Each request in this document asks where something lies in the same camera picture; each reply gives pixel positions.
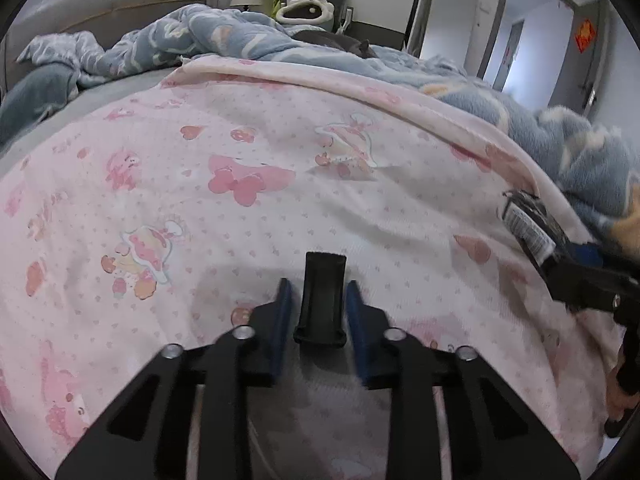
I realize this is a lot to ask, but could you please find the grey cat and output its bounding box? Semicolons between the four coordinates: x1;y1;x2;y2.
295;30;378;58

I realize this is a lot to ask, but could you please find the black and silver packet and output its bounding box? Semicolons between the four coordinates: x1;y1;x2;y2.
501;189;568;266

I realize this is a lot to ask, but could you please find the red wall decoration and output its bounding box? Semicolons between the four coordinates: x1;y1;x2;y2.
575;20;598;53

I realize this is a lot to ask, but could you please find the grey-blue pillow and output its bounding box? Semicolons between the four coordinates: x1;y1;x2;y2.
0;62;81;146

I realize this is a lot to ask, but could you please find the blue fleece blanket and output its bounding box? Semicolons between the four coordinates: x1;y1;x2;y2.
17;2;640;251

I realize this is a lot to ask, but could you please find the cream plush pet bed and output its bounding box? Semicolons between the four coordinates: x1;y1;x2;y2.
275;0;335;25

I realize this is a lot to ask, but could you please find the grey padded headboard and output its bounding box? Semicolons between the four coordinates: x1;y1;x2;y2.
2;0;211;68

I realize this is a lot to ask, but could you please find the black plastic piece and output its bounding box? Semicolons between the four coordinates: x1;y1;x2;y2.
293;251;348;348

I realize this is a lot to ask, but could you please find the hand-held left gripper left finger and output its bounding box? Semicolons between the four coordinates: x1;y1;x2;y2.
55;277;295;480

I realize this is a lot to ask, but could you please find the white wardrobe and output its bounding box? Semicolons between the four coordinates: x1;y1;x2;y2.
272;0;481;58

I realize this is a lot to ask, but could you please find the person's right hand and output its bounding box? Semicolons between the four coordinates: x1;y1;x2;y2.
605;355;633;423

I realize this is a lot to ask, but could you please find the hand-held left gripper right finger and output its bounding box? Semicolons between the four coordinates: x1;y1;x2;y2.
346;280;583;480

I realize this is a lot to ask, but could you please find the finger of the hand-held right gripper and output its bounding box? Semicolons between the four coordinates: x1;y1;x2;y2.
547;210;640;281
542;257;626;313

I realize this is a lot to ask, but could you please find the pink printed blanket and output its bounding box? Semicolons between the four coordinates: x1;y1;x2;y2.
0;55;626;480

